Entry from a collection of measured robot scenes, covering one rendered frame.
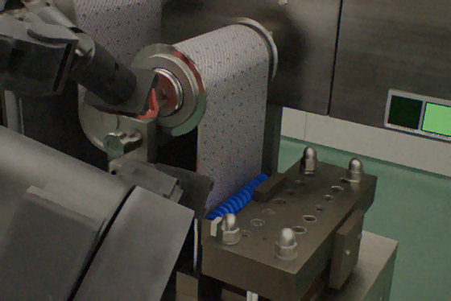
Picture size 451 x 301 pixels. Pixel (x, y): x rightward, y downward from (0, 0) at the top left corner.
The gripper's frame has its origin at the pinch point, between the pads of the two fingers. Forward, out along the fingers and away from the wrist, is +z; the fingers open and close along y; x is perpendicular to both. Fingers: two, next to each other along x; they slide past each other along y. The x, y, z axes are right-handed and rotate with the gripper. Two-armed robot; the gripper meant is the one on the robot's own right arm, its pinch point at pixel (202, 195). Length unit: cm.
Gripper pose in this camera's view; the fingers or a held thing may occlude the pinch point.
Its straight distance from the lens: 106.9
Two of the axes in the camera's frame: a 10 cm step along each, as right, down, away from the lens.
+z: 4.1, 1.8, 9.0
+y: 8.7, 2.3, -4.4
